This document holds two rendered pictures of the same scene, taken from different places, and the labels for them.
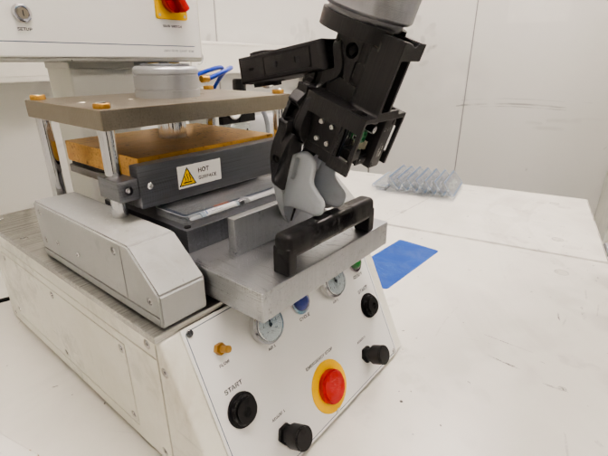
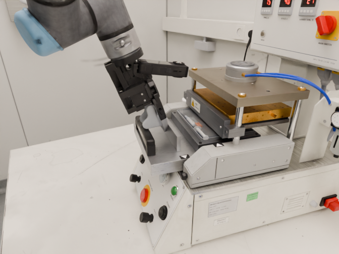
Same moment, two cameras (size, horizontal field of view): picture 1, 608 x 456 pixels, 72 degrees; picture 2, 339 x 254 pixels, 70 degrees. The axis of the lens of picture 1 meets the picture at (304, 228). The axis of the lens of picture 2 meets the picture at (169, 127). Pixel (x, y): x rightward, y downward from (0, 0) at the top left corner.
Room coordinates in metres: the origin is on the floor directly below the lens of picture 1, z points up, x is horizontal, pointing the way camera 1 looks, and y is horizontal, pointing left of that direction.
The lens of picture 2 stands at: (0.74, -0.43, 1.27)
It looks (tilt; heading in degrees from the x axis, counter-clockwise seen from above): 26 degrees down; 124
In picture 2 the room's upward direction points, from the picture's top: straight up
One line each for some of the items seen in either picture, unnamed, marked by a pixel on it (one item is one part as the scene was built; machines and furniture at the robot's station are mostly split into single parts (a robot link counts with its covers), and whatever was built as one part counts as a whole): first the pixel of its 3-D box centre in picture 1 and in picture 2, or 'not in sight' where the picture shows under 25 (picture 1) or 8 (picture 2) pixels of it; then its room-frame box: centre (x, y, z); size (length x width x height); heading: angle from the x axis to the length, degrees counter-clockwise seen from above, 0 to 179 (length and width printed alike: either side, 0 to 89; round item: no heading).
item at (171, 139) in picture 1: (178, 129); (239, 95); (0.56, 0.17, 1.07); 0.22 x 0.17 x 0.10; 141
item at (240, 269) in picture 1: (238, 218); (194, 132); (0.48, 0.08, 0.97); 0.30 x 0.22 x 0.08; 51
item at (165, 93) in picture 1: (169, 113); (253, 88); (0.59, 0.19, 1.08); 0.31 x 0.24 x 0.13; 141
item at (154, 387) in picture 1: (203, 280); (229, 170); (0.56, 0.16, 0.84); 0.53 x 0.37 x 0.17; 51
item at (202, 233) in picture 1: (213, 201); (211, 126); (0.51, 0.12, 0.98); 0.20 x 0.17 x 0.03; 141
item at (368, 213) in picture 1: (329, 231); (144, 133); (0.39, -0.03, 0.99); 0.15 x 0.02 x 0.04; 141
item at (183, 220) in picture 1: (234, 200); (197, 125); (0.48, 0.09, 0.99); 0.18 x 0.06 x 0.02; 141
